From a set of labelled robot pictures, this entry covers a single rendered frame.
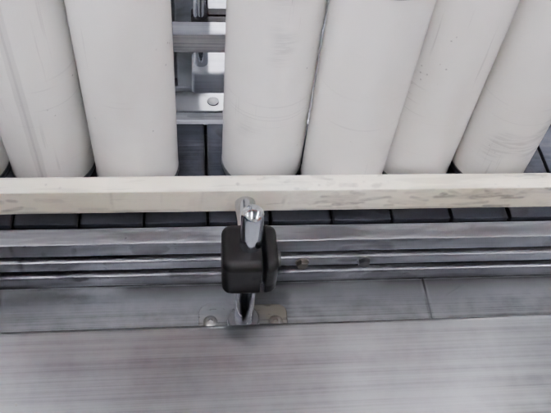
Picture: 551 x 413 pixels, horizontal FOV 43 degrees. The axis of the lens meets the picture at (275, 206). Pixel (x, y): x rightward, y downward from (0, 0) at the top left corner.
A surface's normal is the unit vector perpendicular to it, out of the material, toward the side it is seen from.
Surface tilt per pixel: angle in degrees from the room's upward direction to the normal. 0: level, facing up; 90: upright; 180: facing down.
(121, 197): 90
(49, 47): 90
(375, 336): 0
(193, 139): 0
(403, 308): 0
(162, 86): 90
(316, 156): 90
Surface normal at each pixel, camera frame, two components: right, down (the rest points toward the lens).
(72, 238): 0.08, -0.61
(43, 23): 0.71, 0.59
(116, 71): 0.01, 0.79
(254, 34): -0.42, 0.70
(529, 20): -0.82, 0.41
